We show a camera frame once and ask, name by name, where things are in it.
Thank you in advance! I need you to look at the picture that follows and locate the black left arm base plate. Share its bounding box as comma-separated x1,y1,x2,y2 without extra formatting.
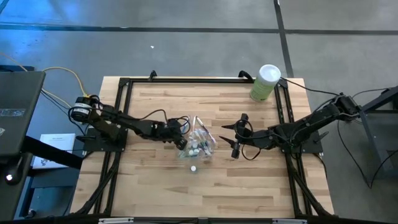
82,126,129,153

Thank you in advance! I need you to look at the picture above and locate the silver metal bracket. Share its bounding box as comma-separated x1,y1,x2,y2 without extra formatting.
272,218,308,224
98,217,134,224

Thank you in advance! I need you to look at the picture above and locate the black aluminium table frame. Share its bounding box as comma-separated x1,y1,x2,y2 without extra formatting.
70,70,334,218

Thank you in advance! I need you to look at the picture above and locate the black diagonal bar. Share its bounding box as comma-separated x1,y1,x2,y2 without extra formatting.
21,135,84,170

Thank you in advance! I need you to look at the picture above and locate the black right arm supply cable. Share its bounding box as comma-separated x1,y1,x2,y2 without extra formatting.
279,76,341,97

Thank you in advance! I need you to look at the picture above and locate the green disinfecting wipes canister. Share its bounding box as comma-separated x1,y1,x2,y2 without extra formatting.
249,63,282,103

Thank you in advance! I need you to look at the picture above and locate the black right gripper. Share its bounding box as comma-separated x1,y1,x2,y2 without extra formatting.
219,113,274,159

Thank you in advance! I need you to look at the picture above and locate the white booklet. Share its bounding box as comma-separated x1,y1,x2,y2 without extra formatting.
32,133,76,170

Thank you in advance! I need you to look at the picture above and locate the black device with indicator light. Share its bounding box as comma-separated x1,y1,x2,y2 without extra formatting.
0,152,34,221

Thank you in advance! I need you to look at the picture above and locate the black power cable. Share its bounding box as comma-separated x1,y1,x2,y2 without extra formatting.
39,89,82,125

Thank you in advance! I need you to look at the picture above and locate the black floor cable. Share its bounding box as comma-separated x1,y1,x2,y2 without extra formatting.
336,119,398,190

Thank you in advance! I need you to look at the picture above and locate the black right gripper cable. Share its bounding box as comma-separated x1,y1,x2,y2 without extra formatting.
234,119,262,162

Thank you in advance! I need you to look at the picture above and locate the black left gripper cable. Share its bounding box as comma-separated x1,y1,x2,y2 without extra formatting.
136,108,191,135

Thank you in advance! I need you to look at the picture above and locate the black side table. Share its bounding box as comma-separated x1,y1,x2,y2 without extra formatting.
344,85,398,181

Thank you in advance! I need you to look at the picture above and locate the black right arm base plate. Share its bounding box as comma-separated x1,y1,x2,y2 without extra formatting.
279,129,325,155

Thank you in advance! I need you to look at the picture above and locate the yellow extension cable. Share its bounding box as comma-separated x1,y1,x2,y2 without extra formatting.
0,51,94,110

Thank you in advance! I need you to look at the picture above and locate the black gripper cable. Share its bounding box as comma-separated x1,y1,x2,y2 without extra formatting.
136,108,191,135
234,119,262,162

